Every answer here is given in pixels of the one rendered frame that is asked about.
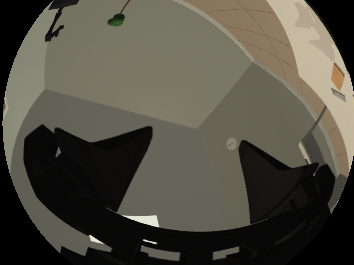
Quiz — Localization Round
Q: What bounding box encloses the tan flat rectangular block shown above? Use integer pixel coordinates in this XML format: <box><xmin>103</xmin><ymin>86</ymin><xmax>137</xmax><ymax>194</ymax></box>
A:
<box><xmin>332</xmin><ymin>63</ymin><xmax>344</xmax><ymax>91</ymax></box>

